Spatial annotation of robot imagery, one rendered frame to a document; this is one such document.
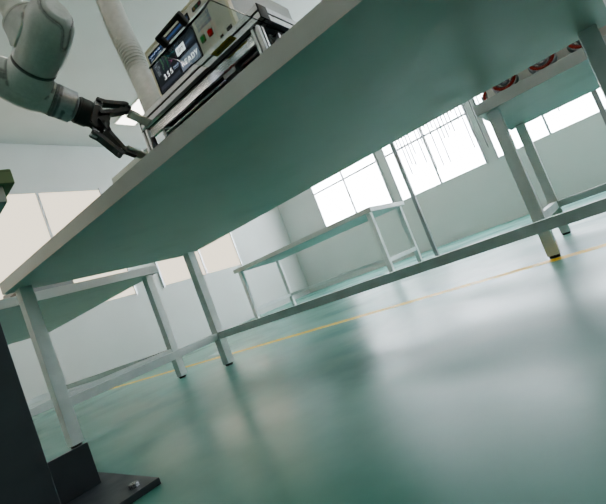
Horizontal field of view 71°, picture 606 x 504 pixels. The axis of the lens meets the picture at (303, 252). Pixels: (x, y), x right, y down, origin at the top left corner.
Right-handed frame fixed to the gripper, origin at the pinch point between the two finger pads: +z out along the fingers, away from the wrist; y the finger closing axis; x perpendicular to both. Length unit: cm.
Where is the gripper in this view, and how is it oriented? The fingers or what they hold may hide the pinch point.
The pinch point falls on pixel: (145, 138)
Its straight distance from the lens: 143.1
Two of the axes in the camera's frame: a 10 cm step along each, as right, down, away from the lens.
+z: 7.2, 2.3, 6.5
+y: 1.2, 8.9, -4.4
